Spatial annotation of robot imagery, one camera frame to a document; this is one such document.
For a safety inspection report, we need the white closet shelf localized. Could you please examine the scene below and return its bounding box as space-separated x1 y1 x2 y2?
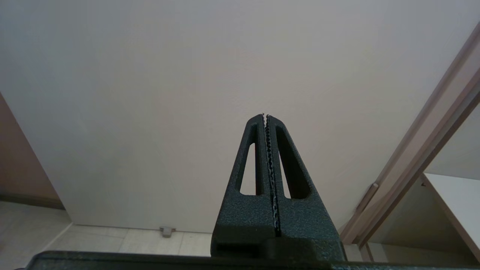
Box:
422 172 480 261

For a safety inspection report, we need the white door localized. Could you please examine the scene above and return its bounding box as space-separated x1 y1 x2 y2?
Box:
0 0 480 235

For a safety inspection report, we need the brown frame hinge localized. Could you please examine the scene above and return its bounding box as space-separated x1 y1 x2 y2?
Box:
356 183 379 214

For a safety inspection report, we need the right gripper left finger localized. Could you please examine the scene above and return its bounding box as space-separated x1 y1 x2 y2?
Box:
211 114 277 257

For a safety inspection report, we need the brown closet door frame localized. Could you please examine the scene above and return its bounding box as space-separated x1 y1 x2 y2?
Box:
339 22 480 248

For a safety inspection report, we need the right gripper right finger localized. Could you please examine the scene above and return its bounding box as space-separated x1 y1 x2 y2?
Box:
266 114 347 261

